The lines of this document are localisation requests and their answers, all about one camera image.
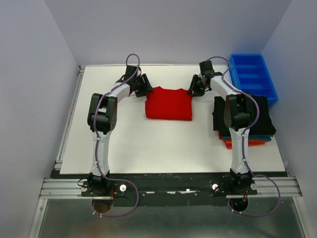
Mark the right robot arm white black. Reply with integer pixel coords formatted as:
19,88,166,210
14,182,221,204
187,59,260,194

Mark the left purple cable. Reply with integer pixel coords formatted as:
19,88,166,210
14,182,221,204
93,54,139,218

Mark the left aluminium extrusion rail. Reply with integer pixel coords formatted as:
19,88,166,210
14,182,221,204
39,179,81,199

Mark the blue plastic bin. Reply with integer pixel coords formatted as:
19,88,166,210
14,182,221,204
229,54,278,107

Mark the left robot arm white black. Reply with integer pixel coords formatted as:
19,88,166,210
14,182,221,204
87,65,154,196

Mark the red t shirt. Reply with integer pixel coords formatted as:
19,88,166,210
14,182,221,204
145,87,193,121
218,131,223,140

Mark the black folded t shirt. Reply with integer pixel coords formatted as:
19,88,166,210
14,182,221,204
212,95,276,137

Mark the aluminium extrusion rail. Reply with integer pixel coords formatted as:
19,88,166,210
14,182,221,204
221,177,303,199
39,179,81,199

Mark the red folded t shirt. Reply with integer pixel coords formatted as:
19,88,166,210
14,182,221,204
218,131,223,140

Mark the right aluminium extrusion rail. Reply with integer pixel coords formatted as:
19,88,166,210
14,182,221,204
221,177,303,199

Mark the side aluminium table rail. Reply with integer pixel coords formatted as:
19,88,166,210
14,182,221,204
53,65,85,170

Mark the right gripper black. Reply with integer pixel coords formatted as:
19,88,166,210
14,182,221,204
187,74,207,97

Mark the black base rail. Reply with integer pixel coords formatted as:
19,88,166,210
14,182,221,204
51,172,257,207

